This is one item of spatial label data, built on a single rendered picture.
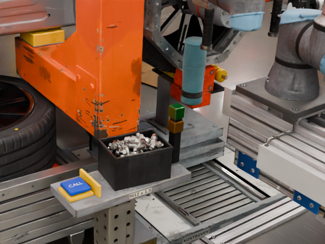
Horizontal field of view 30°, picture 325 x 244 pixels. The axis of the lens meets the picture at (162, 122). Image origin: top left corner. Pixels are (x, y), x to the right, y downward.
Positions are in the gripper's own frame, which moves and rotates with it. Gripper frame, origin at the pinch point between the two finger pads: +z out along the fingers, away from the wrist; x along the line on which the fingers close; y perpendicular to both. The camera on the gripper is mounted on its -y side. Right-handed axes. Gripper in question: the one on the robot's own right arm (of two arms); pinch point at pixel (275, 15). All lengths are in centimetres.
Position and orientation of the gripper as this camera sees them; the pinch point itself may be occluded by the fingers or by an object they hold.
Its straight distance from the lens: 242.3
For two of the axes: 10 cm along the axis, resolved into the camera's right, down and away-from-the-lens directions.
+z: -8.1, 2.2, -5.4
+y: 0.5, -9.0, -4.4
